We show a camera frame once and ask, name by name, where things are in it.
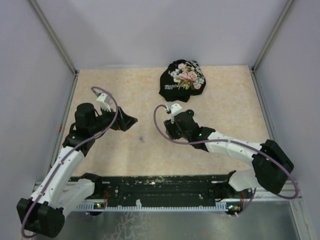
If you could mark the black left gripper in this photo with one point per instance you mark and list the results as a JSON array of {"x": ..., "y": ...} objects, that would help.
[{"x": 124, "y": 124}]

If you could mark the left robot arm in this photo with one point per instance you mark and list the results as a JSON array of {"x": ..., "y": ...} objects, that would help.
[{"x": 46, "y": 210}]

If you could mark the left aluminium frame post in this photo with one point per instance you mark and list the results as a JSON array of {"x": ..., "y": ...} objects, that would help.
[{"x": 53, "y": 37}]

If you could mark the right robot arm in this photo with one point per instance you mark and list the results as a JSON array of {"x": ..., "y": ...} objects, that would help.
[{"x": 269, "y": 166}]

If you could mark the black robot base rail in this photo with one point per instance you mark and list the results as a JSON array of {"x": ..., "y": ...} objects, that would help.
[{"x": 167, "y": 190}]

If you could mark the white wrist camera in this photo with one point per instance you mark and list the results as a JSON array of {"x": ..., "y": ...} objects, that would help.
[
  {"x": 103, "y": 100},
  {"x": 175, "y": 108}
]

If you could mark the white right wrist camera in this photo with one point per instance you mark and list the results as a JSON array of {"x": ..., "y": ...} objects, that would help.
[{"x": 175, "y": 108}]

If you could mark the black floral folded shirt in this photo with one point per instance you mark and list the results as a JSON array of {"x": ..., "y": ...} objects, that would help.
[{"x": 181, "y": 80}]

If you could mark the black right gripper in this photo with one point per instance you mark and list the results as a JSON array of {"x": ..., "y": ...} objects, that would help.
[{"x": 170, "y": 129}]

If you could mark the aluminium frame post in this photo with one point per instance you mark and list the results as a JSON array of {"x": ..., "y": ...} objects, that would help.
[
  {"x": 53, "y": 37},
  {"x": 289, "y": 4}
]

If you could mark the black earbud charging case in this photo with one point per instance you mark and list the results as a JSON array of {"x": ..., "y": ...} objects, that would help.
[{"x": 190, "y": 112}]

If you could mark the right aluminium frame post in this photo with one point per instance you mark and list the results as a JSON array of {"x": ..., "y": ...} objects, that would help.
[{"x": 289, "y": 4}]

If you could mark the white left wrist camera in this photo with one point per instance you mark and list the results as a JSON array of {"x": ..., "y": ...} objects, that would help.
[{"x": 103, "y": 100}]

